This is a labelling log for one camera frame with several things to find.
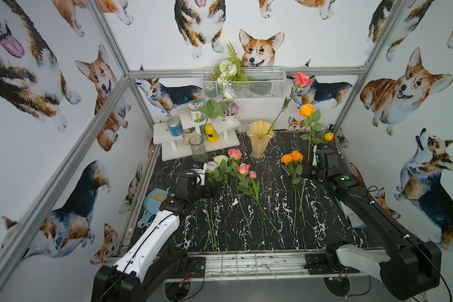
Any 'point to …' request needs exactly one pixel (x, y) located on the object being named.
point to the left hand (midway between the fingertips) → (211, 177)
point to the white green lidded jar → (196, 115)
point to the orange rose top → (307, 110)
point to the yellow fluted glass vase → (260, 133)
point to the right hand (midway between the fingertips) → (312, 161)
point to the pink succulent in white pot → (232, 110)
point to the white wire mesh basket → (265, 83)
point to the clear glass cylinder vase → (197, 148)
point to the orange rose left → (287, 160)
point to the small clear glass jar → (187, 133)
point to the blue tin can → (175, 126)
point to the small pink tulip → (256, 186)
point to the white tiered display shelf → (175, 147)
